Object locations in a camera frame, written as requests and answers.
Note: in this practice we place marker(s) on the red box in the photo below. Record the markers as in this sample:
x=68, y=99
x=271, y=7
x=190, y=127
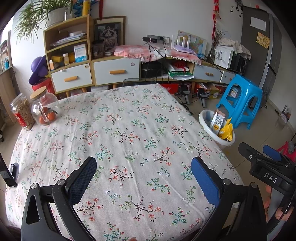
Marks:
x=46, y=82

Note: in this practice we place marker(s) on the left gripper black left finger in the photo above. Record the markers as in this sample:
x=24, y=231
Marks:
x=38, y=222

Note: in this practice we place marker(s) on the potted green plant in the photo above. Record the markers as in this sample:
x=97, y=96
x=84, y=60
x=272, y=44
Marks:
x=34, y=14

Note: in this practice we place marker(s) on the wooden drawer cabinet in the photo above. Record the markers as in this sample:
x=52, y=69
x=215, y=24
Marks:
x=108, y=70

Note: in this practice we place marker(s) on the pink cloth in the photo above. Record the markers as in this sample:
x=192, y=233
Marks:
x=148, y=53

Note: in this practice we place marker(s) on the purple plush toy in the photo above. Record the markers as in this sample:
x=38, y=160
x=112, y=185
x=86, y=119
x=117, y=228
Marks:
x=39, y=70

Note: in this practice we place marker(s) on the framed cat picture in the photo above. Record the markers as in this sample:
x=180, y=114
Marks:
x=109, y=32

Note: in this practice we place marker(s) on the person's right hand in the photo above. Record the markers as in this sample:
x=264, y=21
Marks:
x=279, y=212

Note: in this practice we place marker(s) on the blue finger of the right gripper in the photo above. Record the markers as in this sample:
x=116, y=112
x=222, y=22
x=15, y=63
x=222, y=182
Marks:
x=272, y=153

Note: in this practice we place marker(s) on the black phone stand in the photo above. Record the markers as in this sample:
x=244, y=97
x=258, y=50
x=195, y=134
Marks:
x=9, y=175

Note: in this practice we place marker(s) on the plastic jar with snacks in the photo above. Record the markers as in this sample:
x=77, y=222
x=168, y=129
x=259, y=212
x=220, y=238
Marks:
x=21, y=108

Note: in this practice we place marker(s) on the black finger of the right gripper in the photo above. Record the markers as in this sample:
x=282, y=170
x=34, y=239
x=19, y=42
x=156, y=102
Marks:
x=252, y=155

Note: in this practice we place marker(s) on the yellow snack wrapper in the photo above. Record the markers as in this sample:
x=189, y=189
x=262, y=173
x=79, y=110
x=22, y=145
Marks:
x=226, y=132

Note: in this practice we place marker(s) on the light blue milk carton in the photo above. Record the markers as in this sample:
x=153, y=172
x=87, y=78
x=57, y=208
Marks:
x=217, y=122

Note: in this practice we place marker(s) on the glass jar with oranges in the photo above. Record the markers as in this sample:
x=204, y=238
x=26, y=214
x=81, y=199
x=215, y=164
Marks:
x=45, y=106

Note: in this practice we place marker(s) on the low tv shelf unit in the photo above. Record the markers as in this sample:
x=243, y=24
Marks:
x=205, y=73

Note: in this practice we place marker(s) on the white trash bin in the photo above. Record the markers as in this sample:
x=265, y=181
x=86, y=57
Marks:
x=205, y=118

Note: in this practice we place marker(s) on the blue plastic stool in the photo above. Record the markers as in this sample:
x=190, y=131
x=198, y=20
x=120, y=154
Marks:
x=242, y=100

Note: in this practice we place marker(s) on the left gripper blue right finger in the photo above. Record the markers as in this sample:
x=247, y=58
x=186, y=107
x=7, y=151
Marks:
x=238, y=209

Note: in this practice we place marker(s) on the floral tablecloth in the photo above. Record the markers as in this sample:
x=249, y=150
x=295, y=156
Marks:
x=143, y=141

